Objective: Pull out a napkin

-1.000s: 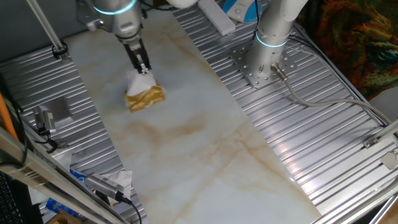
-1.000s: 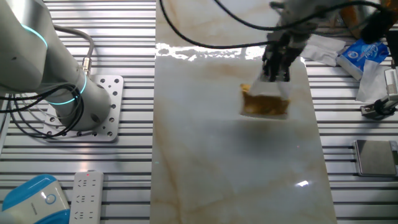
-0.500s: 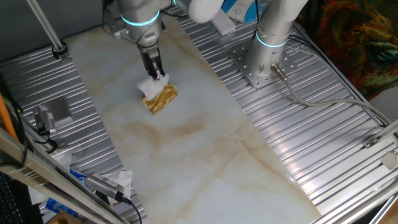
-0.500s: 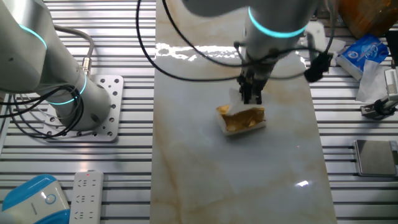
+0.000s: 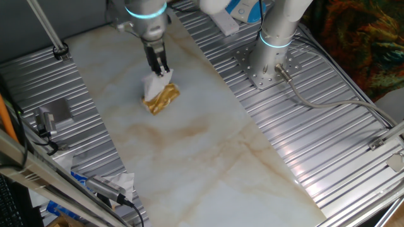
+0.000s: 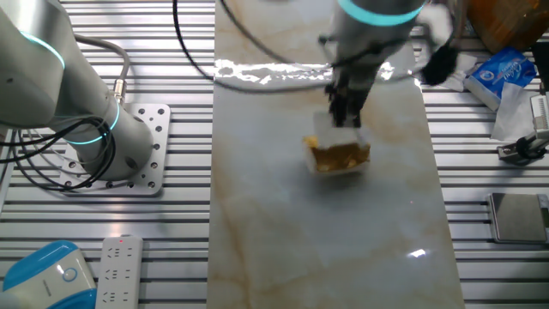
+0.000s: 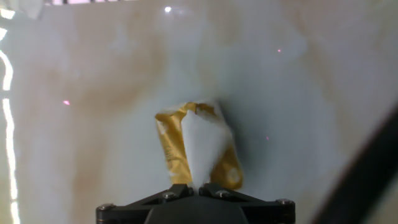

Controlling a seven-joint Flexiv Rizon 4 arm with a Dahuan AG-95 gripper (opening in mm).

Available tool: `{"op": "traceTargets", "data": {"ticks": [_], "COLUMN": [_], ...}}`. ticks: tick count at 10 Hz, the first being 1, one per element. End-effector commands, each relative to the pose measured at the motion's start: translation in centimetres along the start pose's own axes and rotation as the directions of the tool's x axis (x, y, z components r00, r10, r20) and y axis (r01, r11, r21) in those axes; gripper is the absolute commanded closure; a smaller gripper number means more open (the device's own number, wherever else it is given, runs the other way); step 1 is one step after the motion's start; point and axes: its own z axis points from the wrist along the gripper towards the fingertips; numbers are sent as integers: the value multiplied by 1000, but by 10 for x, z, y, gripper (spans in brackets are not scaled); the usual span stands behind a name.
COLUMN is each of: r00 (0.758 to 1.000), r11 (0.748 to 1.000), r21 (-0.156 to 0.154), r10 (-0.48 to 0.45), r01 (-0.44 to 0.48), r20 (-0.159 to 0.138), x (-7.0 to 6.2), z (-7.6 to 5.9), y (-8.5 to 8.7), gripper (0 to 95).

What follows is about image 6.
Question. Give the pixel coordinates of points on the black flat panel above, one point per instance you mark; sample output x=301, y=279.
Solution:
x=541, y=64

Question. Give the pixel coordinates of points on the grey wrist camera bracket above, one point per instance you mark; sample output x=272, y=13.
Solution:
x=437, y=23

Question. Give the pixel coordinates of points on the gold tissue pack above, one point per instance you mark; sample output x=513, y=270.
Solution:
x=339, y=159

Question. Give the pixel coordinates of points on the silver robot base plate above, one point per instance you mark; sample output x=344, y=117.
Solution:
x=154, y=129

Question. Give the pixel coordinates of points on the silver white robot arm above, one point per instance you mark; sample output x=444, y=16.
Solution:
x=43, y=64

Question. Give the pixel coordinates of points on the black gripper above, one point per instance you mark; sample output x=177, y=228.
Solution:
x=349, y=81

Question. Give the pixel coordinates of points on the flat loose white tissue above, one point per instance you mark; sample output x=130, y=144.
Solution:
x=514, y=111

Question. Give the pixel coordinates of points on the white power strip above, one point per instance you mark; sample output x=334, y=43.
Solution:
x=120, y=274

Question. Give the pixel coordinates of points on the silver camera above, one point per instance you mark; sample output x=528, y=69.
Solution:
x=540, y=111

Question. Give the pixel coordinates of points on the blue white control device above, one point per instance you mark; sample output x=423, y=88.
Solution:
x=43, y=279

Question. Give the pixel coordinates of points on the blue tissue pack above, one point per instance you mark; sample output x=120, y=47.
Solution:
x=502, y=73

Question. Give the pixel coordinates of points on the grey square metal plate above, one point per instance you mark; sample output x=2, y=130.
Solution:
x=519, y=216

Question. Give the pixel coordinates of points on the metal clamp stand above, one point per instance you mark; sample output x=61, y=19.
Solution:
x=521, y=150

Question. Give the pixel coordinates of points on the marble pattern board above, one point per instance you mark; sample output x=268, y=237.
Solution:
x=300, y=240

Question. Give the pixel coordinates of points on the white napkin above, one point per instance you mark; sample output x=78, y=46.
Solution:
x=332, y=135

